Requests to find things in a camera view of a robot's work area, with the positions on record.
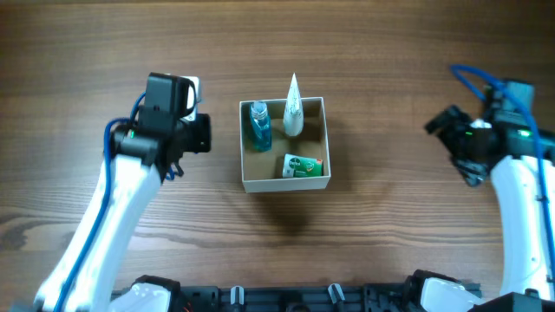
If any blue mouthwash bottle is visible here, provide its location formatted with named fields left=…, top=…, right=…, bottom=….
left=249, top=101, right=272, bottom=152

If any white lotion tube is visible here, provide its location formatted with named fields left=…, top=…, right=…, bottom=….
left=283, top=74, right=304, bottom=137

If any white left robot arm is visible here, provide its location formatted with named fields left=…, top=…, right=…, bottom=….
left=32, top=73, right=212, bottom=311

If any white cardboard box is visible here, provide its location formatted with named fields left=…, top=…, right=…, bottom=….
left=239, top=97, right=331, bottom=193

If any green soap box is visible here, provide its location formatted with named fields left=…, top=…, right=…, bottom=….
left=282, top=153, right=323, bottom=179

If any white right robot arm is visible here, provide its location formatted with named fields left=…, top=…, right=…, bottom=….
left=416, top=80, right=554, bottom=311

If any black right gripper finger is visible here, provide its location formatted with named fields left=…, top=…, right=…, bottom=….
left=424, top=105, right=472, bottom=134
left=453, top=158, right=490, bottom=187

